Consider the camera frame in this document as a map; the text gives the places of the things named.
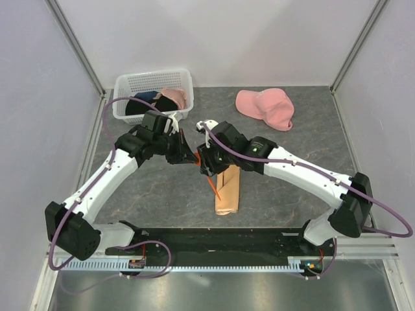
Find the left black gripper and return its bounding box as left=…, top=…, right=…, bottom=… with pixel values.
left=153, top=129, right=198, bottom=165

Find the orange handled spoon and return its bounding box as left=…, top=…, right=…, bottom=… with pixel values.
left=194, top=152, right=221, bottom=200

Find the peach cloth napkin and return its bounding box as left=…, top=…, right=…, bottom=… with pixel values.
left=215, top=165, right=240, bottom=216

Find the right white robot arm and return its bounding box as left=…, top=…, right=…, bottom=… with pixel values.
left=196, top=120, right=372, bottom=255

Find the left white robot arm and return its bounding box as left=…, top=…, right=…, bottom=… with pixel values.
left=45, top=111, right=198, bottom=260

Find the black cap in basket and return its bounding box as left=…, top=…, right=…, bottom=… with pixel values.
left=125, top=96, right=178, bottom=115

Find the blue cap in basket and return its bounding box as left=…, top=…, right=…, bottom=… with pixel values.
left=134, top=91, right=159, bottom=102

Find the light pink cap in basket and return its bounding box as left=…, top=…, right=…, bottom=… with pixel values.
left=161, top=88, right=187, bottom=110

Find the pink baseball cap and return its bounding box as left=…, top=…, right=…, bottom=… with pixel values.
left=235, top=88, right=294, bottom=132

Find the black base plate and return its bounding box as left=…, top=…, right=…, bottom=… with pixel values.
left=105, top=228, right=334, bottom=266

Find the white slotted cable duct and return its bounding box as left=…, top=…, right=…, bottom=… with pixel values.
left=62, top=257, right=318, bottom=273

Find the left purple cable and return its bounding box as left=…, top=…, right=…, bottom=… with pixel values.
left=48, top=97, right=172, bottom=294

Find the purple cable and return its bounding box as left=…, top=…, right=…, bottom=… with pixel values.
left=48, top=97, right=172, bottom=294
left=200, top=121, right=414, bottom=282

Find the left aluminium frame post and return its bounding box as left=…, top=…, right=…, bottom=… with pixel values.
left=45, top=0, right=106, bottom=97

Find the aluminium frame post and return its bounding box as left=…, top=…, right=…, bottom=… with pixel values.
left=45, top=0, right=106, bottom=97
left=329, top=0, right=390, bottom=95

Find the aluminium front rail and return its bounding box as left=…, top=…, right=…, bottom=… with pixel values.
left=45, top=231, right=400, bottom=260

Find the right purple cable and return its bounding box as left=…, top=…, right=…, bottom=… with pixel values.
left=200, top=121, right=414, bottom=282

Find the right aluminium frame post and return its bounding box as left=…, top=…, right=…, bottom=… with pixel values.
left=329, top=0, right=390, bottom=95

